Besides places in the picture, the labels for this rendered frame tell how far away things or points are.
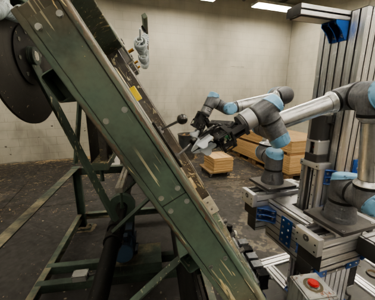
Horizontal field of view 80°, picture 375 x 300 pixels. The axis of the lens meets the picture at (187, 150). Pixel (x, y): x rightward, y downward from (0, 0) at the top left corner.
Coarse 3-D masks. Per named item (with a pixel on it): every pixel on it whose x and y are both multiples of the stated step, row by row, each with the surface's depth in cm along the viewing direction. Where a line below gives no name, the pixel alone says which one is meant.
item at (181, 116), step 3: (180, 114) 77; (183, 114) 77; (177, 117) 77; (180, 117) 76; (183, 117) 76; (186, 117) 77; (177, 120) 77; (180, 120) 77; (183, 120) 77; (186, 120) 77; (171, 123) 80; (174, 123) 79; (180, 123) 77; (183, 123) 77; (165, 126) 81; (168, 126) 81; (159, 129) 82; (162, 129) 82; (162, 132) 83
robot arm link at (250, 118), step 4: (248, 108) 80; (240, 112) 81; (244, 112) 79; (248, 112) 79; (252, 112) 78; (240, 116) 80; (244, 116) 79; (248, 116) 78; (252, 116) 78; (244, 120) 79; (248, 120) 78; (252, 120) 78; (256, 120) 79; (248, 124) 79; (252, 124) 79; (256, 124) 80; (248, 128) 80; (252, 128) 81
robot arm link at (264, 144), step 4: (272, 88) 158; (276, 88) 152; (268, 92) 158; (272, 92) 154; (284, 104) 154; (264, 140) 162; (260, 144) 163; (264, 144) 160; (268, 144) 159; (256, 148) 170; (260, 148) 163; (264, 148) 160; (256, 152) 169; (260, 152) 162; (260, 156) 161
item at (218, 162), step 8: (216, 152) 486; (208, 160) 462; (216, 160) 439; (224, 160) 445; (232, 160) 452; (208, 168) 466; (216, 168) 445; (224, 168) 450; (232, 168) 457; (208, 176) 448
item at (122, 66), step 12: (144, 36) 113; (120, 48) 111; (132, 48) 113; (120, 60) 112; (132, 60) 111; (120, 72) 113; (132, 72) 114; (132, 84) 115; (144, 96) 118; (144, 108) 119; (156, 120) 122; (168, 132) 124; (180, 156) 129; (192, 168) 132; (204, 192) 137
